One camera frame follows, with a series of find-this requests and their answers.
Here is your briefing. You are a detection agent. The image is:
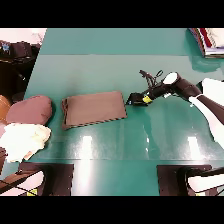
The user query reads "black garment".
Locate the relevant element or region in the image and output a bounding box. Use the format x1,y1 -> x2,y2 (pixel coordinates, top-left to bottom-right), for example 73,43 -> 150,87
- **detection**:
0,39 -> 42,101

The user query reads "pink garment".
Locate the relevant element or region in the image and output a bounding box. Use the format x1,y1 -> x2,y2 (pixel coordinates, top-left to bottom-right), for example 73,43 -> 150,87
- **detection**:
5,95 -> 54,127

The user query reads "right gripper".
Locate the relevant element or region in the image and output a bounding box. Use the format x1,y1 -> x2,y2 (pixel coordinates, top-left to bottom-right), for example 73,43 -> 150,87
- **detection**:
126,91 -> 155,107

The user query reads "brown shirt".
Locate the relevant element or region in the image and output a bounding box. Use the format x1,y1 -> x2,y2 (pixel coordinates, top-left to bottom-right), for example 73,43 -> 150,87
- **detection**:
60,90 -> 129,131

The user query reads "orange-brown garment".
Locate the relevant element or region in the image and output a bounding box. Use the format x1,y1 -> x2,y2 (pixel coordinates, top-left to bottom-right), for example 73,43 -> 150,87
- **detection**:
0,94 -> 13,125

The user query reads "white garment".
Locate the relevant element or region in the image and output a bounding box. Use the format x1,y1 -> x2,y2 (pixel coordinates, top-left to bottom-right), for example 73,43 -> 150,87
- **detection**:
0,122 -> 53,164

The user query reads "heap of clothes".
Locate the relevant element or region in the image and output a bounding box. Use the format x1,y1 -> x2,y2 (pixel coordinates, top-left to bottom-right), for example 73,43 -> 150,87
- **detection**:
187,27 -> 224,60

